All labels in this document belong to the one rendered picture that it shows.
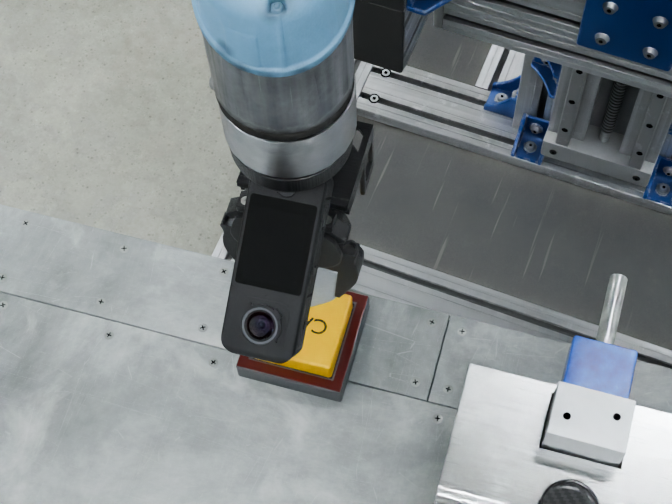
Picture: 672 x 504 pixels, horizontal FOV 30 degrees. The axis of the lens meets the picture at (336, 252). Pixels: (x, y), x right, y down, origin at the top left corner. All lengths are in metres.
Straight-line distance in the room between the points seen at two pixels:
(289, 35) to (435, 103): 1.15
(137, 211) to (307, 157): 1.27
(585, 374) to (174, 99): 1.30
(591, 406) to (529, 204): 0.89
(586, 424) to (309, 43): 0.33
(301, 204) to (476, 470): 0.22
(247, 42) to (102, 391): 0.42
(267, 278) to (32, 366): 0.29
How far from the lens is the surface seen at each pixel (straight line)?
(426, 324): 0.95
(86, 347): 0.96
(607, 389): 0.83
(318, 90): 0.62
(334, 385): 0.91
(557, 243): 1.65
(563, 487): 0.82
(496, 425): 0.83
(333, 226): 0.75
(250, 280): 0.73
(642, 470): 0.83
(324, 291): 0.83
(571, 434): 0.80
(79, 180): 1.98
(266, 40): 0.58
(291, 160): 0.67
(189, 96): 2.02
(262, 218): 0.72
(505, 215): 1.66
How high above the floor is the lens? 1.67
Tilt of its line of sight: 64 degrees down
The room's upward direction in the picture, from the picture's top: 4 degrees counter-clockwise
